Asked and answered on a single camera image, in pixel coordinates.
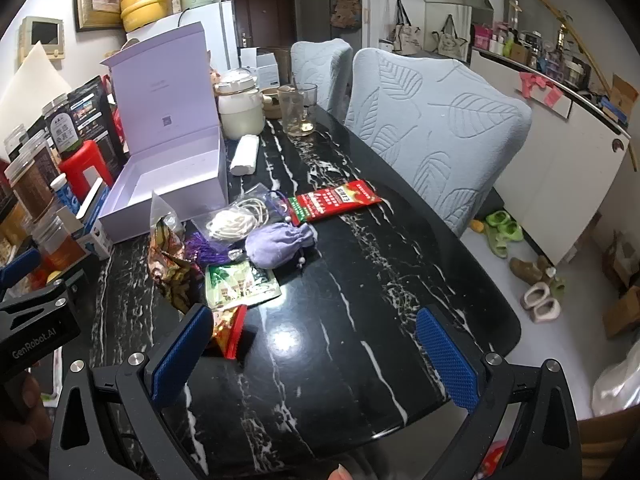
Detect brown green snack packet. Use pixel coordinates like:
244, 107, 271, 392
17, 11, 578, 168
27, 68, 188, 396
148, 193, 203, 313

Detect lavender open gift box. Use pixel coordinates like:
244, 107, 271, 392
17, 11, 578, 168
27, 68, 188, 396
100, 23, 228, 243

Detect yellow pot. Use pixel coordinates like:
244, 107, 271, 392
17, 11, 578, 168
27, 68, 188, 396
120, 0, 167, 32

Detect white refrigerator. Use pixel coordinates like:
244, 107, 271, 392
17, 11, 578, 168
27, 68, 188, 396
124, 0, 241, 76

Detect white counter cabinet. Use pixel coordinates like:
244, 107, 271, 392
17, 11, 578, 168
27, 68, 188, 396
471, 49, 630, 263

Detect hanging brown tote bag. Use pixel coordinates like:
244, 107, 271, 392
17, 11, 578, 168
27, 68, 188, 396
330, 0, 362, 30

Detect near grey leaf chair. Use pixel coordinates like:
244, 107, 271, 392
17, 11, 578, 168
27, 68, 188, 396
345, 48, 532, 235

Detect white ceramic lidded pot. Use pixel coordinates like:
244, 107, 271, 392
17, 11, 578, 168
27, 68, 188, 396
215, 68, 265, 140

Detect jar with orange label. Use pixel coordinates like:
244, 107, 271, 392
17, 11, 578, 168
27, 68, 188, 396
32, 214, 85, 271

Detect purple tassel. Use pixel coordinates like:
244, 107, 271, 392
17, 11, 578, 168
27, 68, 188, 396
184, 232, 232, 268

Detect glass cup with spoon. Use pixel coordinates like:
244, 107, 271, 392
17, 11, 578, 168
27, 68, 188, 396
278, 84, 318, 138

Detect white slippers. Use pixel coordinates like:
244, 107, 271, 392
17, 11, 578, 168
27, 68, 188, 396
521, 282, 561, 323

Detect small red snack packet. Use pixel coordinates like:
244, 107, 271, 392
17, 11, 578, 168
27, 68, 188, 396
212, 304, 248, 361

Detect red plastic container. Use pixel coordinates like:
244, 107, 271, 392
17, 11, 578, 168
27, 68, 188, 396
58, 140, 114, 202

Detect purple satin drawstring pouch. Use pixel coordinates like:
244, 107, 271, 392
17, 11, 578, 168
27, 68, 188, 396
245, 222, 318, 270

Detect brown entrance door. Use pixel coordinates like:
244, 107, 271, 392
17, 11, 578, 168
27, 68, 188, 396
232, 0, 297, 49

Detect green slippers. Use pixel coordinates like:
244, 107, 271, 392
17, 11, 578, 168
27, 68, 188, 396
484, 210, 524, 259

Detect wall intercom panel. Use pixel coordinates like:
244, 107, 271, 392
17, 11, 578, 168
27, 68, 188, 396
18, 16, 65, 63

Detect white rolled towel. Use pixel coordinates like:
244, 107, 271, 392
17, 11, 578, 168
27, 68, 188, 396
230, 134, 260, 177

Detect grey leaf chair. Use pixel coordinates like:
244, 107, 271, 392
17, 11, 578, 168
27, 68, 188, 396
291, 38, 354, 122
345, 48, 532, 235

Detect blue white medicine box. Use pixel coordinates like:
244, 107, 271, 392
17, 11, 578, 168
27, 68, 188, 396
56, 177, 113, 261

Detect green white snack packet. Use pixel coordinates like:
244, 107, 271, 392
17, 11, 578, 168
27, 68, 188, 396
205, 261, 281, 311

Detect black printed food pouch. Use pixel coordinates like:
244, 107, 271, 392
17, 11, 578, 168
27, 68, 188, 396
42, 76, 126, 180

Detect large red spicy snack packet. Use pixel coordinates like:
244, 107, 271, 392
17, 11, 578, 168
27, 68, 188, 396
288, 180, 382, 224

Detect blue white tablet tube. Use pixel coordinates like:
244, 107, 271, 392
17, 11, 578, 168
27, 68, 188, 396
50, 172, 80, 214

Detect left hand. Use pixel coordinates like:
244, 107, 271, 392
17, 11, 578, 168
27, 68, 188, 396
1, 372, 52, 451

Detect far grey leaf chair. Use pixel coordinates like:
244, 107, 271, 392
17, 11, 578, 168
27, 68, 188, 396
291, 38, 354, 122

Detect bag with white cord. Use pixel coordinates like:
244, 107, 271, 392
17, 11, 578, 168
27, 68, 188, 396
191, 183, 292, 246

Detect white foam sheet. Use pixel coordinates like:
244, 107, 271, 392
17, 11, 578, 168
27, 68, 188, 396
0, 44, 72, 159

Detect jar with brown powder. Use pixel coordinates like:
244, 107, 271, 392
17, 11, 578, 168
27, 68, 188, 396
4, 154, 54, 222

